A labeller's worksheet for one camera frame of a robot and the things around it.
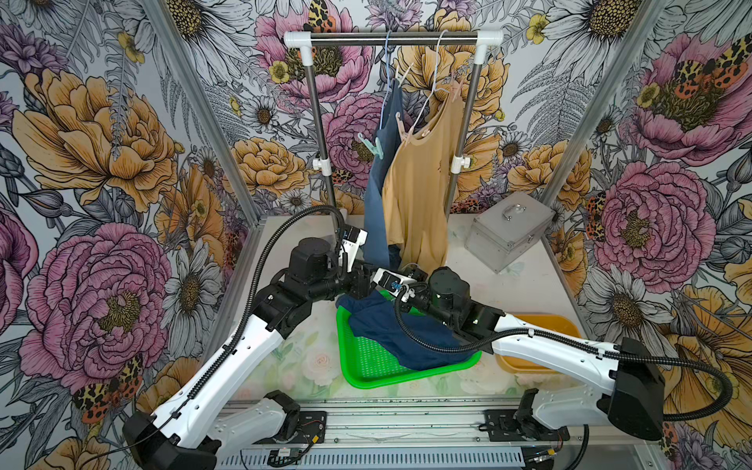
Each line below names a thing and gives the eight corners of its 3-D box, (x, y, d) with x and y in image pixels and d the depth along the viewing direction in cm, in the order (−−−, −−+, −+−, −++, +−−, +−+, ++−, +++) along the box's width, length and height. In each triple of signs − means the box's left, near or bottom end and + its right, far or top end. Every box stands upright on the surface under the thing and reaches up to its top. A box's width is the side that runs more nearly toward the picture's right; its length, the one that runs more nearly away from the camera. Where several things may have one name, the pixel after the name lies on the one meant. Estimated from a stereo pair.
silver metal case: (494, 280, 105) (509, 251, 92) (459, 251, 113) (469, 220, 101) (541, 244, 116) (561, 213, 103) (506, 219, 125) (520, 188, 112)
